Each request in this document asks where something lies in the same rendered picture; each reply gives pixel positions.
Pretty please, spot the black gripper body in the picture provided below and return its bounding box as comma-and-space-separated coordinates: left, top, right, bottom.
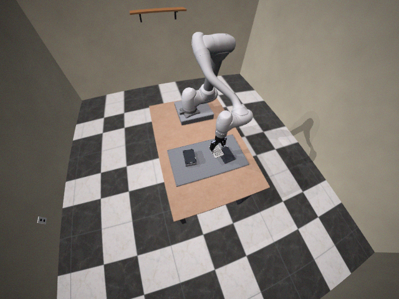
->
215, 136, 225, 143

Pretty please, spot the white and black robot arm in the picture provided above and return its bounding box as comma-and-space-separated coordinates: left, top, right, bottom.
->
179, 32, 253, 138

